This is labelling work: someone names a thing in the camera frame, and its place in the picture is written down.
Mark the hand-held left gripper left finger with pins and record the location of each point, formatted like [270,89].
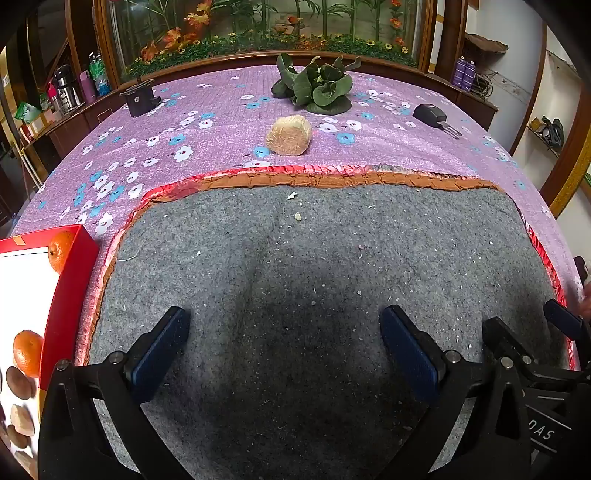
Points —
[159,355]

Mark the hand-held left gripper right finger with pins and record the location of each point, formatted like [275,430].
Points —
[408,355]

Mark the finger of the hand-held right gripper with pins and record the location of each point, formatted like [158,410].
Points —
[561,318]
[501,337]

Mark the red gift box white inside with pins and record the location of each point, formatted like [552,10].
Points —
[69,295]

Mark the brown round nut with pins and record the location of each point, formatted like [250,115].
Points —
[19,383]

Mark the orange mandarin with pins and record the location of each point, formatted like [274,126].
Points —
[28,353]
[60,251]

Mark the grey felt mat red border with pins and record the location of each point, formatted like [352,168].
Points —
[295,277]

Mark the black key fob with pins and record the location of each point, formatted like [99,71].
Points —
[431,114]

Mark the purple floral tablecloth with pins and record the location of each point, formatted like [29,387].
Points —
[184,120]

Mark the round straw-coloured rice cake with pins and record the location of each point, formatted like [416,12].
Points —
[288,134]

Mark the black cylindrical device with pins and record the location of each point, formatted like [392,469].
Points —
[138,99]

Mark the small cardboard box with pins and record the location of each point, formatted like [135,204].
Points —
[38,124]

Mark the purple spray can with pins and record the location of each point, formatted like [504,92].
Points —
[459,72]
[470,74]

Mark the green plastic bag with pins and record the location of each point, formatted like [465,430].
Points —
[25,112]

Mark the purple tumbler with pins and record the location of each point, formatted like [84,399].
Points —
[87,86]

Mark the black steel thermos jug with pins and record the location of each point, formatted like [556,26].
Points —
[64,87]

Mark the green leafy vegetable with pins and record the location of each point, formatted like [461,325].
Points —
[318,85]

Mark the green plastic bottle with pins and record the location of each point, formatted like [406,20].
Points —
[99,74]

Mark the glass artificial plant display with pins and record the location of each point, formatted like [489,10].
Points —
[258,23]

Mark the wooden wall shelf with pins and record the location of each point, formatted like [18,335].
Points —
[485,44]

